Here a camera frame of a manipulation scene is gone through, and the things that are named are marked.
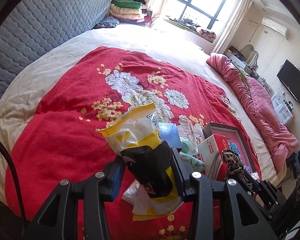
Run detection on green floral tissue pack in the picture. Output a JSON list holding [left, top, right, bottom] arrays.
[[179, 152, 205, 172]]

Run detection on leopard print scrunchie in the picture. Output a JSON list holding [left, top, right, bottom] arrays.
[[222, 149, 252, 189]]

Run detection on yellow white plastic bag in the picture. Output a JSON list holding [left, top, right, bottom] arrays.
[[98, 103, 183, 221]]

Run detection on green item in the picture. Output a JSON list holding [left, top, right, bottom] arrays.
[[180, 138, 197, 155]]

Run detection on red tissue box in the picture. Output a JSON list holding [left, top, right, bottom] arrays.
[[197, 134, 229, 181]]

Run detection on pink quilted duvet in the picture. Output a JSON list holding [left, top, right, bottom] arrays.
[[206, 53, 299, 173]]

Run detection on grey tray with pink book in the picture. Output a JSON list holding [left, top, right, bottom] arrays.
[[203, 122, 260, 173]]

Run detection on red floral blanket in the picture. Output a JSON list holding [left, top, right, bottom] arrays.
[[5, 45, 263, 240]]

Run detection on white drawer cabinet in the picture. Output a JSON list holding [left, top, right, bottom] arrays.
[[271, 92, 294, 126]]

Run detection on black flat television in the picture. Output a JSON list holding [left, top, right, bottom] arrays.
[[277, 60, 300, 104]]

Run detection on clothes on window sill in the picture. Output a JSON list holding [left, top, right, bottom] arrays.
[[169, 18, 216, 43]]

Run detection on beige bed sheet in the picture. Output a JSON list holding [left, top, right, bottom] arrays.
[[0, 25, 287, 219]]

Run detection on white air conditioner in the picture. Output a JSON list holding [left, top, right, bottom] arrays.
[[262, 17, 288, 39]]

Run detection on stack of folded blankets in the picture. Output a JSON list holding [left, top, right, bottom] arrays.
[[109, 0, 152, 27]]

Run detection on dark patterned pillow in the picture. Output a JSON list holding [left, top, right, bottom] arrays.
[[93, 16, 120, 29]]

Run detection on grey quilted headboard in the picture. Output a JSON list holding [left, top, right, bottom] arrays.
[[0, 0, 112, 99]]

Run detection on black cable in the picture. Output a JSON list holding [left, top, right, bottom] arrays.
[[0, 130, 28, 224]]

